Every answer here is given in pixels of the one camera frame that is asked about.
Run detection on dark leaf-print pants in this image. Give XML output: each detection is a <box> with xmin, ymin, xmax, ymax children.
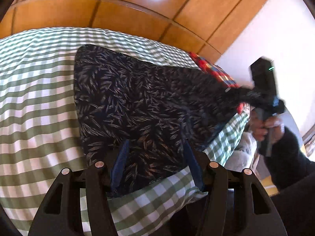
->
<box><xmin>73</xmin><ymin>44</ymin><xmax>262</xmax><ymax>197</ymax></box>

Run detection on black sleeve right forearm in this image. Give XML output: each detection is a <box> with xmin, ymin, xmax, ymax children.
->
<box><xmin>264</xmin><ymin>127</ymin><xmax>314</xmax><ymax>235</ymax></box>

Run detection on right hand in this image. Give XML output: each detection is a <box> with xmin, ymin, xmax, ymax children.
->
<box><xmin>249</xmin><ymin>109</ymin><xmax>285</xmax><ymax>144</ymax></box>

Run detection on red plaid pillow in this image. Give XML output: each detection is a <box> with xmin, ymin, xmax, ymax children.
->
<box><xmin>188</xmin><ymin>52</ymin><xmax>250</xmax><ymax>116</ymax></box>

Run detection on green white checkered bedsheet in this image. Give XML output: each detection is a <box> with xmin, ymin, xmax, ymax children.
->
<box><xmin>1</xmin><ymin>27</ymin><xmax>249</xmax><ymax>235</ymax></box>

